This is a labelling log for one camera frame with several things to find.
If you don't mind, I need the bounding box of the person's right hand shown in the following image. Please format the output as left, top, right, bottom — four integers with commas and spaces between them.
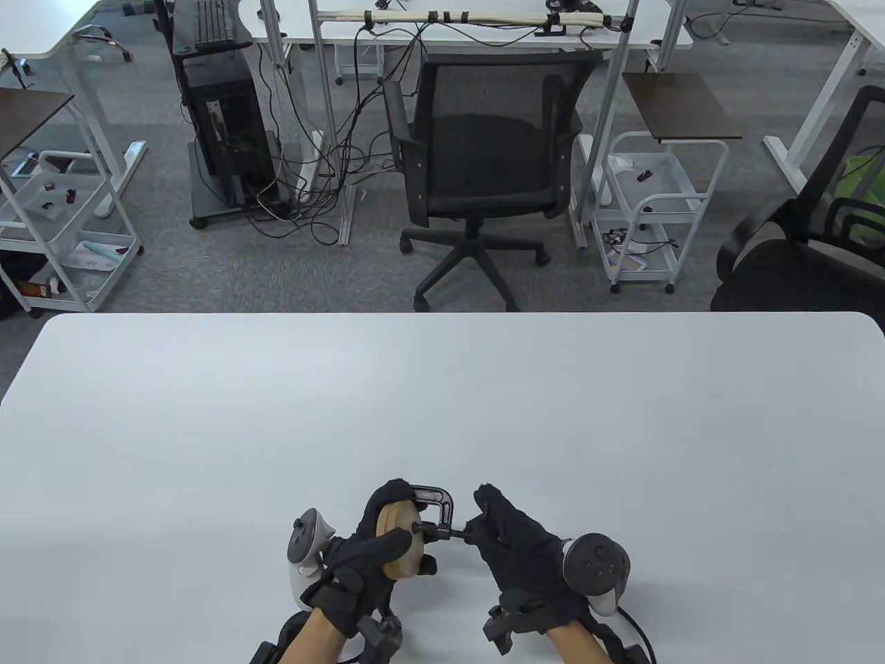
461, 483, 589, 631

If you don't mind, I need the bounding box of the person's left hand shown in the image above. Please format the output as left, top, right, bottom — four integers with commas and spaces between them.
301, 479, 438, 641

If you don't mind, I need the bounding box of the black metal clamp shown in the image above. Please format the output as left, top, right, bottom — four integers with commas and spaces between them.
408, 486, 478, 544

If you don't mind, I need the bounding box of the person's right forearm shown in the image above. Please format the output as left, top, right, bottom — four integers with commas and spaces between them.
542, 618, 617, 664

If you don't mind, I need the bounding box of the person's left forearm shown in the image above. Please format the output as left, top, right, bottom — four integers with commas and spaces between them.
279, 607, 354, 664

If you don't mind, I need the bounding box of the grey white tracking controller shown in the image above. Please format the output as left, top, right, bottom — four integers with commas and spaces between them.
286, 508, 338, 602
561, 532, 632, 618

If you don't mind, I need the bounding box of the black computer tower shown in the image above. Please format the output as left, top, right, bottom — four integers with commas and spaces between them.
183, 73, 282, 208
152, 0, 295, 231

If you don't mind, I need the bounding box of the black padded office chair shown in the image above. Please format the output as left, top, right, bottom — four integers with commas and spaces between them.
710, 86, 885, 313

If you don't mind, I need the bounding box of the white power strip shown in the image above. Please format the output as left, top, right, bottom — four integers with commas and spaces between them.
296, 130, 326, 203

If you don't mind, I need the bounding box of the white blue paper packet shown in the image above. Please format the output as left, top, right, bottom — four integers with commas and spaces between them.
66, 239, 132, 271

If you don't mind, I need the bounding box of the black mesh office chair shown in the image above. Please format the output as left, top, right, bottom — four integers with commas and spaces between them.
382, 52, 606, 313

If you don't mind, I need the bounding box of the white rolling cart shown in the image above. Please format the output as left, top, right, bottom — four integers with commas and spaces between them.
591, 131, 730, 295
0, 149, 145, 318

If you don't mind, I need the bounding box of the brown wooden tabletop board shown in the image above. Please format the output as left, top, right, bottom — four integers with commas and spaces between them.
622, 71, 744, 145
0, 88, 75, 161

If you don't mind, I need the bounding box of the lime green bag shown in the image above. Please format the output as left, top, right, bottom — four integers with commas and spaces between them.
833, 156, 885, 248

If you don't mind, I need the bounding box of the white desk with slanted leg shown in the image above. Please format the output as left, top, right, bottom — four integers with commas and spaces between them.
763, 0, 885, 198

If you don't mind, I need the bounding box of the black keyboard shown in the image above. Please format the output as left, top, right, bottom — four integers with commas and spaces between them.
195, 0, 234, 49

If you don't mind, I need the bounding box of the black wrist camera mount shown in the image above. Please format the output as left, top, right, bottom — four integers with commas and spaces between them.
482, 600, 548, 655
355, 608, 404, 664

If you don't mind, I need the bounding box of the black glove cable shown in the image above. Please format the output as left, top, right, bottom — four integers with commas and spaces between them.
615, 605, 657, 664
276, 611, 313, 648

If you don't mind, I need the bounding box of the tangle of black cables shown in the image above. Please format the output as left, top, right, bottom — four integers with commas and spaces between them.
245, 21, 433, 248

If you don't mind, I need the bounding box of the aluminium frame post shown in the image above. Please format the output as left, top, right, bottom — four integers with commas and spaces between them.
308, 0, 357, 248
568, 0, 640, 251

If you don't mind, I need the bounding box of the white desk with cable sleeve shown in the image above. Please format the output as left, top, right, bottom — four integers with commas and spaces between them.
239, 0, 694, 73

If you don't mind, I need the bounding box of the cream cable sleeve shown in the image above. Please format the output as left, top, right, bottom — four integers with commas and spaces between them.
325, 8, 614, 31

